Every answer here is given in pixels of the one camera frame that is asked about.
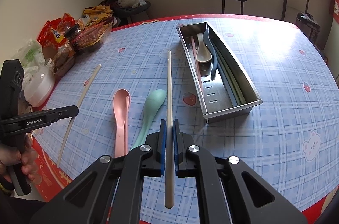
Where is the green spoon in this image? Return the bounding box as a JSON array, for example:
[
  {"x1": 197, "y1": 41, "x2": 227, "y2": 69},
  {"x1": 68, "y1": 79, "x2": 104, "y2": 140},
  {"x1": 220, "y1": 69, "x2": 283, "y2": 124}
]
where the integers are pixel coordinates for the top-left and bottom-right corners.
[{"x1": 131, "y1": 89, "x2": 167, "y2": 149}]

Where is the pink spoon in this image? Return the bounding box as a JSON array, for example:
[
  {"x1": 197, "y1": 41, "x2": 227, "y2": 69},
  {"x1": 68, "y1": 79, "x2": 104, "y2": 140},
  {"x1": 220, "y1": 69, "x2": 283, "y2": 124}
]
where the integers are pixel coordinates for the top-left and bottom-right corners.
[{"x1": 113, "y1": 88, "x2": 130, "y2": 157}]

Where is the white chopstick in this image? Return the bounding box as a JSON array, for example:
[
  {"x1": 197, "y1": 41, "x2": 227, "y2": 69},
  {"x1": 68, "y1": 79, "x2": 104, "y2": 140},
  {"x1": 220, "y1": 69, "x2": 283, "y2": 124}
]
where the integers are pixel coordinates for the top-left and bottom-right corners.
[
  {"x1": 56, "y1": 64, "x2": 103, "y2": 169},
  {"x1": 165, "y1": 50, "x2": 174, "y2": 209}
]

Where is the green chopstick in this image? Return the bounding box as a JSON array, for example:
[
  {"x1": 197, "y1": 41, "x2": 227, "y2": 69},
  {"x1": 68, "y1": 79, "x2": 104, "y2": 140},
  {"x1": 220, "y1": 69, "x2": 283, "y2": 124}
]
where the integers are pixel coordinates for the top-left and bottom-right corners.
[{"x1": 213, "y1": 45, "x2": 246, "y2": 106}]

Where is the white spoon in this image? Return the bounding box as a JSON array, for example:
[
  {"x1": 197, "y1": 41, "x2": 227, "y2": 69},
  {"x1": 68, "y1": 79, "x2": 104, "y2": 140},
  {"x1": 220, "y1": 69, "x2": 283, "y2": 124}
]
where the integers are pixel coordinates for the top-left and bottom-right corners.
[{"x1": 196, "y1": 33, "x2": 212, "y2": 63}]

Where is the blue spoon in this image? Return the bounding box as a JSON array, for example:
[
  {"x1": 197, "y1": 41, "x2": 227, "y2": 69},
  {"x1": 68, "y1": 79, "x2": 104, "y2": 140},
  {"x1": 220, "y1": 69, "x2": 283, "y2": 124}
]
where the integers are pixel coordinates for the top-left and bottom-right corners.
[{"x1": 203, "y1": 27, "x2": 218, "y2": 80}]

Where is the person left hand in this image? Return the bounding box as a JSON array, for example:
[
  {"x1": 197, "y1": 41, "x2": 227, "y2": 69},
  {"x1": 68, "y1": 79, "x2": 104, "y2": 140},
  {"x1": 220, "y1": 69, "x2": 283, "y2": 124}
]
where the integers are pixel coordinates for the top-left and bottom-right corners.
[{"x1": 1, "y1": 134, "x2": 42, "y2": 184}]

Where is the white plastic lidded container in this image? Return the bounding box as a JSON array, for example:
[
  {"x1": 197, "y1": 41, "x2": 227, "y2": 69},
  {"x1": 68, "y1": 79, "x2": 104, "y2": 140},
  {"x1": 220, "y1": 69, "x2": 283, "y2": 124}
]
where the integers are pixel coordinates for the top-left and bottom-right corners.
[{"x1": 24, "y1": 66, "x2": 55, "y2": 107}]

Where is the stainless steel utensil tray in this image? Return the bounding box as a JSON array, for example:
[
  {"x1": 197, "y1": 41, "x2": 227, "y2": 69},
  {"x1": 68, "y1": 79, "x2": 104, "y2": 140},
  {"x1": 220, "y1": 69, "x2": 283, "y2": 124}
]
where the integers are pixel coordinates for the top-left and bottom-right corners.
[{"x1": 176, "y1": 22, "x2": 263, "y2": 123}]

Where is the red tablecloth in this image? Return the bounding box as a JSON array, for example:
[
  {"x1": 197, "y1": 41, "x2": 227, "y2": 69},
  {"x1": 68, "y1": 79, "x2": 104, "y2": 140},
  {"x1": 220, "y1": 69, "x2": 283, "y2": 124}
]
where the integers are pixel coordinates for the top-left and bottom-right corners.
[{"x1": 30, "y1": 14, "x2": 339, "y2": 224}]

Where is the green white plastic bag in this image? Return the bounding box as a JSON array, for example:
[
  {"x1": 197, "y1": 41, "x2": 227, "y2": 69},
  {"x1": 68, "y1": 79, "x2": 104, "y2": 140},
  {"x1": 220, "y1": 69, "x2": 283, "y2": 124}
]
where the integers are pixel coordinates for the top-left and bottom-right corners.
[{"x1": 12, "y1": 40, "x2": 45, "y2": 74}]

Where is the brown food packet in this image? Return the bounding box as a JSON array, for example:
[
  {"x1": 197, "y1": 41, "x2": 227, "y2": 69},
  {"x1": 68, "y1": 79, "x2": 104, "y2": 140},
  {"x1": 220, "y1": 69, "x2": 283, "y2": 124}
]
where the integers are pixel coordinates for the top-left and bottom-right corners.
[{"x1": 52, "y1": 43, "x2": 76, "y2": 77}]

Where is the red snack bag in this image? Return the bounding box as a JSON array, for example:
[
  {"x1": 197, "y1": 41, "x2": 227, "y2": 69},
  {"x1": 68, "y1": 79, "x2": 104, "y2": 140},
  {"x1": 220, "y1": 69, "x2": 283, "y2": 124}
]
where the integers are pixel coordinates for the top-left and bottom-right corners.
[{"x1": 37, "y1": 13, "x2": 75, "y2": 50}]

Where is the dark glass jar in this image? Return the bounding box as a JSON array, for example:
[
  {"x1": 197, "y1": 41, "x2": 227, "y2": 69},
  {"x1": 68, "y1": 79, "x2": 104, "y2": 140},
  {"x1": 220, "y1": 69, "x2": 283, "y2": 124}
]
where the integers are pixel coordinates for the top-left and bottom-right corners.
[{"x1": 64, "y1": 24, "x2": 81, "y2": 48}]

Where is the red peanut package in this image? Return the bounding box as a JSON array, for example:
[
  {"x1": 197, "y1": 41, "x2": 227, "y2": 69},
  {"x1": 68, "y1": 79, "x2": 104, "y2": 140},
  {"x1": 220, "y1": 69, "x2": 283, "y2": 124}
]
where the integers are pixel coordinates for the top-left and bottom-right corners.
[{"x1": 71, "y1": 23, "x2": 112, "y2": 53}]

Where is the white plastic bag on stool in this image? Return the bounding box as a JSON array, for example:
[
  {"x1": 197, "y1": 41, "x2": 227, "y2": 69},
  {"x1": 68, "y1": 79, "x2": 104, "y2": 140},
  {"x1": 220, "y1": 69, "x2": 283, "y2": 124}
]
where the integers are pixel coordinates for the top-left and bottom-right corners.
[{"x1": 118, "y1": 0, "x2": 147, "y2": 8}]

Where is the yellow snack bags pile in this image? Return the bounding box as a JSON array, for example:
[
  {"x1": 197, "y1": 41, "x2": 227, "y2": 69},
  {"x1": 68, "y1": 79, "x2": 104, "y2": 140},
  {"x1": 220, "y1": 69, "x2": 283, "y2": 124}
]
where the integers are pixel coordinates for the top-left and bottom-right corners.
[{"x1": 82, "y1": 4, "x2": 113, "y2": 27}]

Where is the silver rice cooker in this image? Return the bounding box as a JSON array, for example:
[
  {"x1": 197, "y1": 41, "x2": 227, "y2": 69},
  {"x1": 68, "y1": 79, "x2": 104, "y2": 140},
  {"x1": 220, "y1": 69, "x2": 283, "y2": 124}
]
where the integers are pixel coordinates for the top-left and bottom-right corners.
[{"x1": 296, "y1": 12, "x2": 320, "y2": 44}]

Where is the red cloth on refrigerator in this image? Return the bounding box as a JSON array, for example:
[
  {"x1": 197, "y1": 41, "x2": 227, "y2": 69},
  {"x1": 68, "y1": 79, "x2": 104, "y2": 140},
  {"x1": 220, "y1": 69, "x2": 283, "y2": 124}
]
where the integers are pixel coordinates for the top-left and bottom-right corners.
[{"x1": 329, "y1": 0, "x2": 339, "y2": 23}]

